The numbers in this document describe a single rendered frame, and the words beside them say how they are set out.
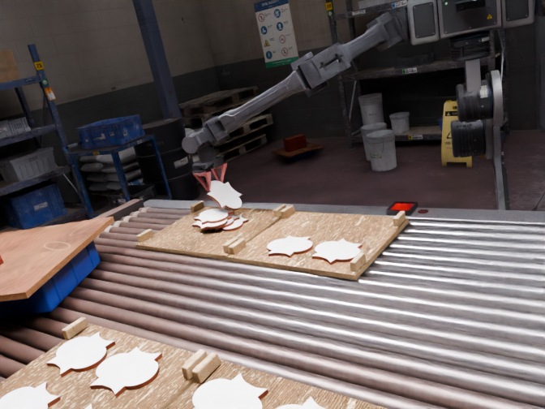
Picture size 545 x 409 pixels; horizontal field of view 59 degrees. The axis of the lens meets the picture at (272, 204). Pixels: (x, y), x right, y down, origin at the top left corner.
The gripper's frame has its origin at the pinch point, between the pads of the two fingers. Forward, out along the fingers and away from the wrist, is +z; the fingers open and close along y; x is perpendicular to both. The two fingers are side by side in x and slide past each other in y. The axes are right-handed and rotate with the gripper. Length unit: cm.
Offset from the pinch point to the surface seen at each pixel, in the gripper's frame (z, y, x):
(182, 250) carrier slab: 12.3, -25.5, -3.9
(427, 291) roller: 15, -29, -81
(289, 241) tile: 11.4, -16.3, -38.1
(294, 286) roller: 15, -34, -49
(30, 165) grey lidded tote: 28, 144, 374
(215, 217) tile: 8.4, -8.8, -4.9
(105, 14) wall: -116, 333, 419
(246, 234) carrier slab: 12.3, -12.2, -19.2
